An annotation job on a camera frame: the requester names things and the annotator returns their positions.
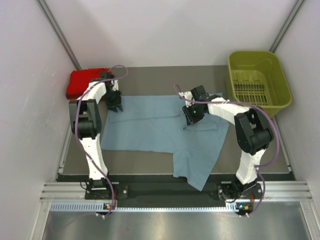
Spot aluminium front frame rail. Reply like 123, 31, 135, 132
40, 181, 313, 202

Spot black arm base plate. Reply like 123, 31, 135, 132
85, 182, 262, 202

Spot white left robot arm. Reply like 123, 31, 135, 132
69, 71, 123, 201

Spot olive green plastic basket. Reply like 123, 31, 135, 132
225, 50, 293, 118

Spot corner aluminium profile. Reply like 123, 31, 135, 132
269, 0, 306, 53
36, 0, 82, 71

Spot slotted grey cable duct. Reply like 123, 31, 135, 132
49, 201, 253, 213

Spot right corner aluminium profile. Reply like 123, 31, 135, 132
269, 0, 306, 53

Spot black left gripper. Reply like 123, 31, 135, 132
102, 88, 123, 113

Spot folded red t shirt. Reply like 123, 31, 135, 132
65, 68, 109, 100

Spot left corner aluminium profile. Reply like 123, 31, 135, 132
36, 0, 82, 71

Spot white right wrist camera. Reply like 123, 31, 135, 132
178, 91, 194, 108

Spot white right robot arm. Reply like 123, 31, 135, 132
178, 85, 274, 201

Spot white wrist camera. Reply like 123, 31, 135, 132
110, 80, 119, 92
178, 91, 194, 108

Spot light blue t shirt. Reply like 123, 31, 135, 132
100, 95, 230, 191

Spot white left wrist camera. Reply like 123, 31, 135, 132
110, 80, 119, 92

